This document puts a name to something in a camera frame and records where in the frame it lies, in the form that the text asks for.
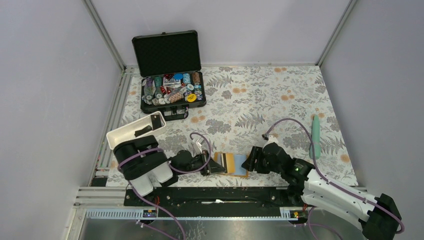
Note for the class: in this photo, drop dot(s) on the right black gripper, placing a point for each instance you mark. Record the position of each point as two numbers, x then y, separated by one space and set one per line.
256 153

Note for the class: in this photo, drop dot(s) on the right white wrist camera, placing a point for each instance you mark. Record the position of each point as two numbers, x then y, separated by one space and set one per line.
270 139

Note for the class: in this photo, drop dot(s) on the black VIP card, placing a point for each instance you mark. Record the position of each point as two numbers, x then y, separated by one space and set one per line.
156 121

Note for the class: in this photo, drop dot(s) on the mint green wand massager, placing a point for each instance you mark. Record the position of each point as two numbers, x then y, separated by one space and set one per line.
315 147

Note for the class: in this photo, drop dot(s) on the black poker chip case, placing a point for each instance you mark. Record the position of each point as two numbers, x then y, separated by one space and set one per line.
159 58

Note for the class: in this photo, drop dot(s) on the light blue card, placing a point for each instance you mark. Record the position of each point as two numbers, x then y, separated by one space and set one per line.
239 159

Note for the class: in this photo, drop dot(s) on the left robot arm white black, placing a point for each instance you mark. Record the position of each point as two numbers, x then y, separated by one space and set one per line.
142 156

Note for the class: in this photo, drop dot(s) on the white rectangular plastic tray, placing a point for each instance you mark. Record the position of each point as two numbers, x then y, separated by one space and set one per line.
126 132

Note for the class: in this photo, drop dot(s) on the gold card black stripe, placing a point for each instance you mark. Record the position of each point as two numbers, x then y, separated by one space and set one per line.
228 162

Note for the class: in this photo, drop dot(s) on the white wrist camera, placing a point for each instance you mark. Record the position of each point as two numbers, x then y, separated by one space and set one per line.
200 144
270 139

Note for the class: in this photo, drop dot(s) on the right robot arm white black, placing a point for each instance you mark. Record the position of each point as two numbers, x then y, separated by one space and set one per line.
377 217

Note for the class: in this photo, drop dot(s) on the floral patterned table mat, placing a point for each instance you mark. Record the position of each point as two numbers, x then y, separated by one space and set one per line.
243 102

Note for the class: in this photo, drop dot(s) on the small black item in tray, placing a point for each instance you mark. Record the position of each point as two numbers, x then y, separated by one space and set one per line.
143 131

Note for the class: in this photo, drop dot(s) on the blue round chip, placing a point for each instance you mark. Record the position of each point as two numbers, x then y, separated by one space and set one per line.
178 76

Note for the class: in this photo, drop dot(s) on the yellow round chip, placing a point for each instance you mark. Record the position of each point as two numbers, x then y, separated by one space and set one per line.
191 98

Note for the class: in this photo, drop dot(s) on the grey slotted cable duct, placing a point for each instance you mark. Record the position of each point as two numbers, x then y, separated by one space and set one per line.
214 212

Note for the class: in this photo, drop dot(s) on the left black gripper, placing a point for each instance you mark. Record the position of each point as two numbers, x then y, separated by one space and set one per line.
212 166

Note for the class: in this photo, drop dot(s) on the orange leather card holder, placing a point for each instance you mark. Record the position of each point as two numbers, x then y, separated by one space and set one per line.
217 159

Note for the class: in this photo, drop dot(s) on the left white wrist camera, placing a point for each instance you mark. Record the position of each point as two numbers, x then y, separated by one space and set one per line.
200 144

